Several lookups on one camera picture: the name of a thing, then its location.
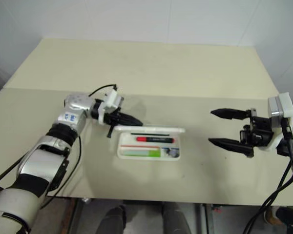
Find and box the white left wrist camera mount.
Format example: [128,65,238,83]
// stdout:
[98,89,125,125]

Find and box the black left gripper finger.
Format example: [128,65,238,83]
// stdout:
[116,112,143,124]
[114,118,144,127]

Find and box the green and white eraser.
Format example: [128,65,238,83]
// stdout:
[123,149,161,158]

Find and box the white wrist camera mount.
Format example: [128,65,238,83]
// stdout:
[98,89,125,125]
[268,92,293,153]

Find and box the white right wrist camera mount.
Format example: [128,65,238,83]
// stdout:
[268,92,293,153]

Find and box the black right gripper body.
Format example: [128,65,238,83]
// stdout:
[239,108,274,148]

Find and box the dark rounded shape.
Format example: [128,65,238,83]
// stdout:
[104,205,126,234]

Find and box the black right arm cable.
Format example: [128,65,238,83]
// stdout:
[243,117,293,234]

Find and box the black marker with red caps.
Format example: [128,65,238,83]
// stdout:
[136,136,174,143]

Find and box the small black and white eraser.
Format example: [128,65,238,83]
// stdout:
[162,147,180,158]

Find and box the white plastic pencil case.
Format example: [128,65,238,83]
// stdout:
[114,125,186,162]

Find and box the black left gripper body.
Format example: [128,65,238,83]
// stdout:
[103,110,122,138]

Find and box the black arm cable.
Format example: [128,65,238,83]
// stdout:
[0,84,119,213]
[243,117,293,234]

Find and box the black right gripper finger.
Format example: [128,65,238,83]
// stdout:
[208,137,254,158]
[210,107,252,120]

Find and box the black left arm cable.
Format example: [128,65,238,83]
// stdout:
[0,84,119,213]

